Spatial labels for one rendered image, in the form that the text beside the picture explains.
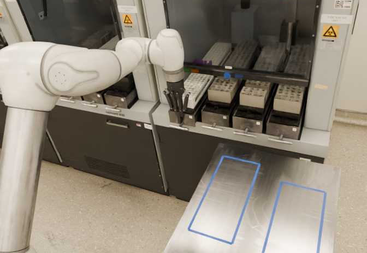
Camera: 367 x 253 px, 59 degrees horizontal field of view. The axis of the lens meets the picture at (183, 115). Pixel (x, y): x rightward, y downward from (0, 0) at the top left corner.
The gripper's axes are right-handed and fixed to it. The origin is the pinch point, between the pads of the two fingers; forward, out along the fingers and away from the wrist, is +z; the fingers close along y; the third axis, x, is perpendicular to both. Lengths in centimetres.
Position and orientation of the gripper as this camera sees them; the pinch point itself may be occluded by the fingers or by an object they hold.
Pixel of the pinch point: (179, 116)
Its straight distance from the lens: 151.7
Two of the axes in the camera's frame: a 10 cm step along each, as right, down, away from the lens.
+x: -4.0, 5.8, -7.1
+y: -9.1, -1.6, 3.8
